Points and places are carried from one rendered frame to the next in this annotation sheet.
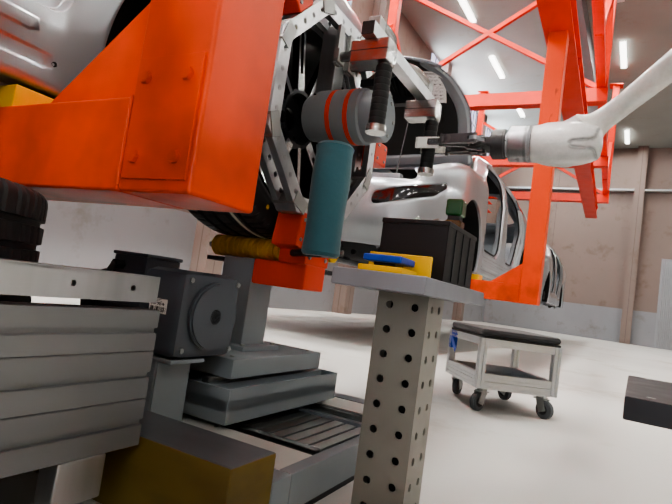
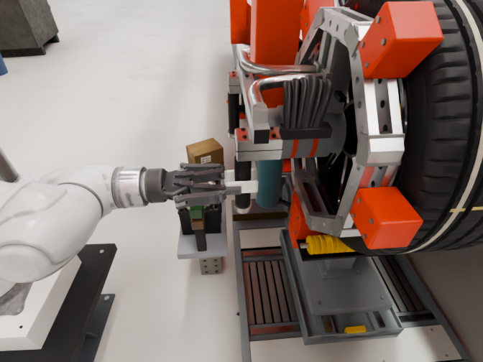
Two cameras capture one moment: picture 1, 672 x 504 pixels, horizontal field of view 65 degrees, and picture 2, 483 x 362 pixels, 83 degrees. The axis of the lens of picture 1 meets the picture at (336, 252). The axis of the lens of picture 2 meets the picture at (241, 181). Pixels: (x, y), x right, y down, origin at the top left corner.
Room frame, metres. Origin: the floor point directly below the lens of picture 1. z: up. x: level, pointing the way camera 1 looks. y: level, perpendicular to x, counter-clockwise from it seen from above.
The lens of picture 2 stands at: (1.77, -0.46, 1.22)
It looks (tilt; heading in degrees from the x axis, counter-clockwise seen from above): 40 degrees down; 147
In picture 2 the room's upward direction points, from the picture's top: straight up
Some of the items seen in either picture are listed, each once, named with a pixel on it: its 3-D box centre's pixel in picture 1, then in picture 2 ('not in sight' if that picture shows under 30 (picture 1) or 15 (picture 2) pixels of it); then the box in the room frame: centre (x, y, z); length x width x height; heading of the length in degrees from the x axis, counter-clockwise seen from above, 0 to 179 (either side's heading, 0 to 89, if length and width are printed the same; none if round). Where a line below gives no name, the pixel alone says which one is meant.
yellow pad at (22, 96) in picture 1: (27, 109); not in sight; (1.12, 0.71, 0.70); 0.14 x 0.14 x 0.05; 62
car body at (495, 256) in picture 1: (429, 211); not in sight; (6.18, -1.04, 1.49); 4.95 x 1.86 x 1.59; 152
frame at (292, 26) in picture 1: (324, 118); (324, 131); (1.35, 0.08, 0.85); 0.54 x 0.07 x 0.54; 152
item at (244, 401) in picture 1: (235, 380); (330, 276); (1.44, 0.22, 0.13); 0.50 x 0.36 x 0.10; 152
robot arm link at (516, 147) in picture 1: (519, 144); (134, 187); (1.27, -0.41, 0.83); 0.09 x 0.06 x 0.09; 152
